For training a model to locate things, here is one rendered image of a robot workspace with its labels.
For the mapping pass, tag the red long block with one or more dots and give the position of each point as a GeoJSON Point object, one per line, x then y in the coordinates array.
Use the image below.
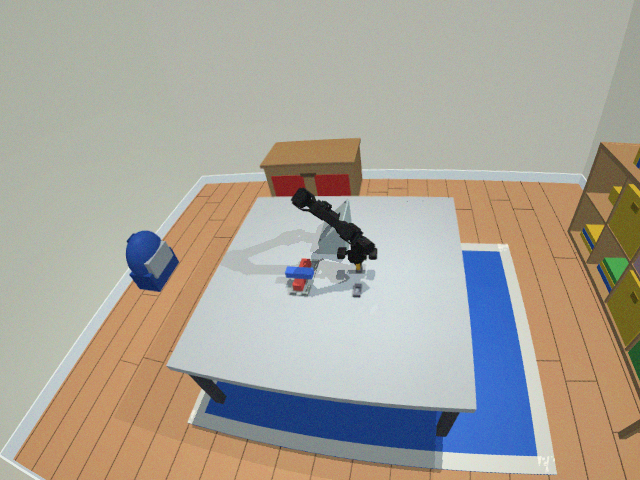
{"type": "Point", "coordinates": [298, 284]}

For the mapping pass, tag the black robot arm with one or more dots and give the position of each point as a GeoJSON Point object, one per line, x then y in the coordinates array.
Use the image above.
{"type": "Point", "coordinates": [347, 231]}

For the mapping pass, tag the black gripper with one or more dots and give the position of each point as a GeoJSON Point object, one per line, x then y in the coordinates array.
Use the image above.
{"type": "Point", "coordinates": [342, 252]}

